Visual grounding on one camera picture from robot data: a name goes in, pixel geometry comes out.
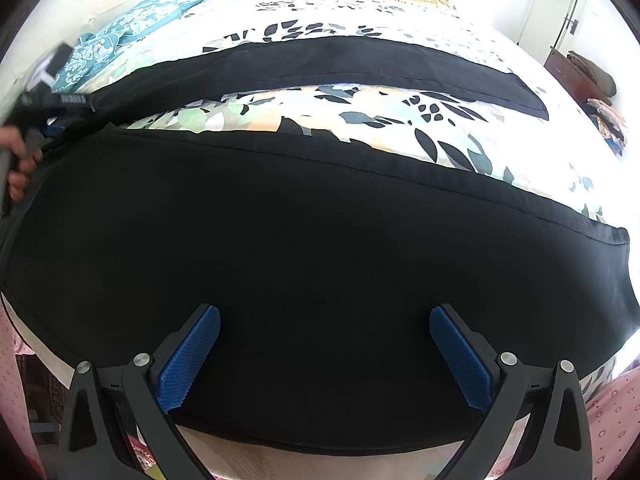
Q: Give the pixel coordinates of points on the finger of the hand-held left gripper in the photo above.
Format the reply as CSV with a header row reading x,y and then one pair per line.
x,y
54,127

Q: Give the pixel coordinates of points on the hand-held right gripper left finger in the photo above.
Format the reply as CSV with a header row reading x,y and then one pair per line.
x,y
192,355

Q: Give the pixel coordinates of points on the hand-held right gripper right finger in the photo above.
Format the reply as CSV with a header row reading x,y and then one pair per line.
x,y
460,360

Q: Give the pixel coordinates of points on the black pants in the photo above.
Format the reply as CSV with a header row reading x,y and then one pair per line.
x,y
300,260

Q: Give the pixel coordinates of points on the person's left hand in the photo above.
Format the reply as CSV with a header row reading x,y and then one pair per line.
x,y
17,142

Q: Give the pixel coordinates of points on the patterned rug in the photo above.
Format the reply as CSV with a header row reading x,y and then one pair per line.
x,y
55,397

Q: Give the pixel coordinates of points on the large teal patterned pillow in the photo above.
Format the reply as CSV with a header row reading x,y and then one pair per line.
x,y
160,12

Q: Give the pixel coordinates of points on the floral leaf print bed sheet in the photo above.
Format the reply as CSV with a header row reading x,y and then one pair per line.
x,y
350,110

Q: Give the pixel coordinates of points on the colourful clothes pile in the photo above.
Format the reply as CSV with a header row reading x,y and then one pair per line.
x,y
610,125

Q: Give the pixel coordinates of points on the dark wooden cabinet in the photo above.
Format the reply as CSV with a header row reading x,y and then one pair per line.
x,y
562,72

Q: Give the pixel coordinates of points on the olive clothes pile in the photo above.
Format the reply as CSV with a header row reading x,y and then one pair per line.
x,y
595,72

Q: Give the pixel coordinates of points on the white door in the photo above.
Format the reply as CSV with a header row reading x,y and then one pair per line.
x,y
552,7

